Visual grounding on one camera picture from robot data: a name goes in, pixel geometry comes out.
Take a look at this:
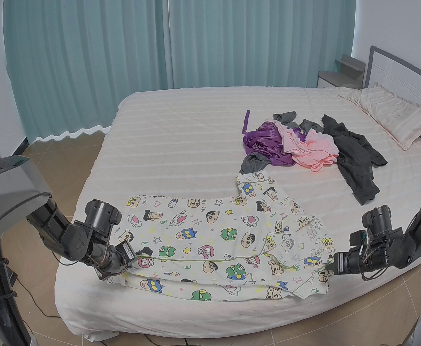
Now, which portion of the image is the white printed pyjama top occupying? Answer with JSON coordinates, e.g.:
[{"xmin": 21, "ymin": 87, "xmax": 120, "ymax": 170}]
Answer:
[{"xmin": 106, "ymin": 170, "xmax": 335, "ymax": 302}]

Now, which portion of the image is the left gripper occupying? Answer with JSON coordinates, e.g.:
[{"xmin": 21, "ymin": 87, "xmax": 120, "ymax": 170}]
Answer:
[{"xmin": 96, "ymin": 242, "xmax": 136, "ymax": 282}]

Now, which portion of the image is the purple garment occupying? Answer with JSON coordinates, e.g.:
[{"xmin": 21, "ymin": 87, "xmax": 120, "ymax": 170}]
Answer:
[{"xmin": 241, "ymin": 109, "xmax": 297, "ymax": 167}]

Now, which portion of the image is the cream pillow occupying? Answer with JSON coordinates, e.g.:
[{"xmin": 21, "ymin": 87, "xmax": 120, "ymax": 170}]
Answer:
[{"xmin": 346, "ymin": 82, "xmax": 421, "ymax": 150}]

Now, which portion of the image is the blue-green curtain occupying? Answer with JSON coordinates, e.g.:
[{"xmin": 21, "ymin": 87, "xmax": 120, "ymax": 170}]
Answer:
[
  {"xmin": 3, "ymin": 0, "xmax": 169, "ymax": 145},
  {"xmin": 167, "ymin": 0, "xmax": 355, "ymax": 89}
]

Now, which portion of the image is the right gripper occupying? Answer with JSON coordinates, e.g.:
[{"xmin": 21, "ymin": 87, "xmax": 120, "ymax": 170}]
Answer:
[{"xmin": 333, "ymin": 250, "xmax": 363, "ymax": 276}]

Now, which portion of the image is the bed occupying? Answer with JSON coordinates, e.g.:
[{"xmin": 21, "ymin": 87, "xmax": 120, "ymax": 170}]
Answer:
[{"xmin": 54, "ymin": 45, "xmax": 421, "ymax": 341}]

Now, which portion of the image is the pink garment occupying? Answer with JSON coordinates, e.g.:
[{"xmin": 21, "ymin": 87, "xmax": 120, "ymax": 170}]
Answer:
[{"xmin": 273, "ymin": 119, "xmax": 340, "ymax": 172}]

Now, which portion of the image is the dark grey garment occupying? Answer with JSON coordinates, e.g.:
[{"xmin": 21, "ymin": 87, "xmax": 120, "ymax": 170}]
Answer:
[{"xmin": 320, "ymin": 114, "xmax": 388, "ymax": 206}]

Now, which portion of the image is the grey and white bedside table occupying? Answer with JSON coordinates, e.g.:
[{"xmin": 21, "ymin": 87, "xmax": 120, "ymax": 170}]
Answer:
[{"xmin": 318, "ymin": 54, "xmax": 366, "ymax": 89}]

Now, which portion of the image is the black cable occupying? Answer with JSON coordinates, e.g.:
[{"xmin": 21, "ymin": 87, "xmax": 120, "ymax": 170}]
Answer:
[
  {"xmin": 361, "ymin": 265, "xmax": 392, "ymax": 281},
  {"xmin": 7, "ymin": 272, "xmax": 62, "ymax": 318}
]

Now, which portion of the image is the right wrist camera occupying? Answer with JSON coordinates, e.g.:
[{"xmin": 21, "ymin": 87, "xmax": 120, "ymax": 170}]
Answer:
[{"xmin": 350, "ymin": 230, "xmax": 369, "ymax": 247}]

